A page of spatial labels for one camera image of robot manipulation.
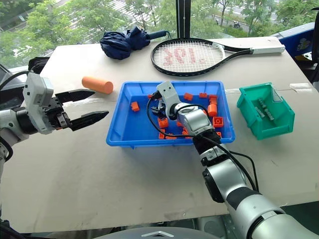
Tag black tennis racket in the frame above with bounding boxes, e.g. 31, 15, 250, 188
151, 37, 286, 77

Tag orange foam cylinder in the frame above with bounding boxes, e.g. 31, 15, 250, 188
81, 76, 114, 95

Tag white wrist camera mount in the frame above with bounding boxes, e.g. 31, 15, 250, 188
156, 81, 180, 120
22, 72, 55, 135

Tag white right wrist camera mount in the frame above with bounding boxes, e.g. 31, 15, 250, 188
156, 81, 180, 120

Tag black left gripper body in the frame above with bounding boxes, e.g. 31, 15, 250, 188
48, 96, 73, 131

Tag navy folded umbrella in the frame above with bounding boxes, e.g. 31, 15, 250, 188
99, 26, 170, 60

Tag green plastic bin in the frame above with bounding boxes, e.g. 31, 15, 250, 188
236, 82, 296, 140

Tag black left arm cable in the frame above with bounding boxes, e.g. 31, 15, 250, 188
0, 71, 33, 91

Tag black chair back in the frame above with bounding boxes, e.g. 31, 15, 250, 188
27, 56, 51, 74

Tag blue plastic bin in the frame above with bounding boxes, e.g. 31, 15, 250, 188
106, 80, 236, 150

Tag black window frame post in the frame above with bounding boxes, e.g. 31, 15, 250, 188
175, 0, 191, 39

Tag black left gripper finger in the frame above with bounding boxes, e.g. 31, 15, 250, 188
68, 111, 110, 132
55, 89, 96, 103

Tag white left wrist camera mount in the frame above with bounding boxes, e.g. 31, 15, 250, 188
22, 72, 55, 135

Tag blue printed board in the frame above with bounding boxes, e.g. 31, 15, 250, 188
278, 22, 315, 59

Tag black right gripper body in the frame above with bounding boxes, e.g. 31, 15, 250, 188
151, 98, 170, 120

